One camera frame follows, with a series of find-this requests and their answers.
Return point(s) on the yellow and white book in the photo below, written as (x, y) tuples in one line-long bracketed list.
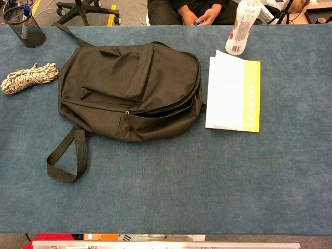
[(225, 98)]

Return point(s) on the black fabric backpack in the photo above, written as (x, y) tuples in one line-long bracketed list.
[(116, 83)]

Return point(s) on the grey marker with blue cap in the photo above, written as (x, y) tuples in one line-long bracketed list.
[(26, 15)]

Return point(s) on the aluminium profile rail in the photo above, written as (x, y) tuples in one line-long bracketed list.
[(166, 245)]

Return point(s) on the red panel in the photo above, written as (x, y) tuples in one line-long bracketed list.
[(52, 236)]

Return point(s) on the small blue packet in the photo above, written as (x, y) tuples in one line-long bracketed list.
[(198, 22)]

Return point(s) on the orange box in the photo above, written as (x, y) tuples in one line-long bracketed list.
[(101, 236)]

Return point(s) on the black tripod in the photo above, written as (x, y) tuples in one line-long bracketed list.
[(281, 13)]

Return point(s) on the blue felt table cover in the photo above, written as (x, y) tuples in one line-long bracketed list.
[(166, 194)]

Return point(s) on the black mesh pen holder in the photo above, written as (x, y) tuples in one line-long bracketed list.
[(35, 36)]

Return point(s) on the black office chair base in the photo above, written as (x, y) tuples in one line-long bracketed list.
[(85, 10)]

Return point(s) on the seated person in black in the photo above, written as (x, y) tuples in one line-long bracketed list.
[(166, 13)]

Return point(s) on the clear plastic drink bottle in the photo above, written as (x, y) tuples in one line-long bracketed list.
[(241, 31)]

